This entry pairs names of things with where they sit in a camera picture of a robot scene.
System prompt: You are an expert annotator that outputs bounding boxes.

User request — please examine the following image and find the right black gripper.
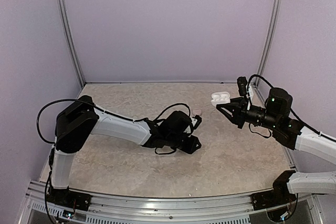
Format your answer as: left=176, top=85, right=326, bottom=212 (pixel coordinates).
left=217, top=97, right=280, bottom=130

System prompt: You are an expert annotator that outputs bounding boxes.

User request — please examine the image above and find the white earbud charging case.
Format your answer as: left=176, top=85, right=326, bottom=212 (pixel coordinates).
left=211, top=91, right=230, bottom=107

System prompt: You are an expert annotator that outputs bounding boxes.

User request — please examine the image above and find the pink earbud charging case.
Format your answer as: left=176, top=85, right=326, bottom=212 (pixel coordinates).
left=192, top=109, right=202, bottom=116

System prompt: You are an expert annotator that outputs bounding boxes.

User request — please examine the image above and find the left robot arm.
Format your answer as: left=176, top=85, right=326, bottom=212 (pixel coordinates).
left=49, top=95, right=202, bottom=206

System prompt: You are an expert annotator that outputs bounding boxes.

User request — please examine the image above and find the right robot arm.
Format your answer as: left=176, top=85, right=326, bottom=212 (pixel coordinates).
left=216, top=88, right=335, bottom=205

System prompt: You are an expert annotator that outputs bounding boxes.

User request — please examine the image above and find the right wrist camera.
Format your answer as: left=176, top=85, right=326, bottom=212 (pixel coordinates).
left=237, top=77, right=254, bottom=100

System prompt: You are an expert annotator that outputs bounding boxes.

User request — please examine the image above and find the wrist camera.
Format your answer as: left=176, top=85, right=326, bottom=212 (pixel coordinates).
left=237, top=77, right=254, bottom=100
left=184, top=115, right=202, bottom=134

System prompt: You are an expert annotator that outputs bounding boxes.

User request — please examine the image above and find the right aluminium frame post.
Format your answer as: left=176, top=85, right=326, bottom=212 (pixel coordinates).
left=253, top=0, right=286, bottom=86

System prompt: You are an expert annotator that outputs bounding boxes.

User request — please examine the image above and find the aluminium frame post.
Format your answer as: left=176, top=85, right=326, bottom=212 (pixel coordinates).
left=253, top=0, right=286, bottom=86
left=57, top=0, right=86, bottom=88

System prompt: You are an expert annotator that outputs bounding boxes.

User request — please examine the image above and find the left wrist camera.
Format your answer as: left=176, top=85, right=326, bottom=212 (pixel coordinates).
left=184, top=115, right=202, bottom=134

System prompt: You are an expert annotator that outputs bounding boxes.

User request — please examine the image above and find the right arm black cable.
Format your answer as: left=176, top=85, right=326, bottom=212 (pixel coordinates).
left=248, top=74, right=336, bottom=141

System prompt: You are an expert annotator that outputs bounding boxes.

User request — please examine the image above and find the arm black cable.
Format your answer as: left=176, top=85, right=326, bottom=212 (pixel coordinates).
left=248, top=74, right=336, bottom=141
left=36, top=99, right=192, bottom=145

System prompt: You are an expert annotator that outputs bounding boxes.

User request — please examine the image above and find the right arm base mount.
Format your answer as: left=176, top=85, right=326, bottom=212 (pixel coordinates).
left=250, top=170, right=297, bottom=210

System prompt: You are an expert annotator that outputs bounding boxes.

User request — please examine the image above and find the front aluminium rail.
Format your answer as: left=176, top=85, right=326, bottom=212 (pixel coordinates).
left=15, top=181, right=325, bottom=223

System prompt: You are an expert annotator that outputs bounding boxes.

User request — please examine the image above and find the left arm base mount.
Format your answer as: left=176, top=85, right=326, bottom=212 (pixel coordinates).
left=46, top=188, right=92, bottom=211

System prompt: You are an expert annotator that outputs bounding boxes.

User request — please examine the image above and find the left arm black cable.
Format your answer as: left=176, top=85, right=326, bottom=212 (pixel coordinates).
left=36, top=99, right=192, bottom=145

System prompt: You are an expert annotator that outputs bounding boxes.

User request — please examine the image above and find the left aluminium frame post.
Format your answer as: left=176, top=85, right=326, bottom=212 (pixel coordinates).
left=57, top=0, right=86, bottom=88

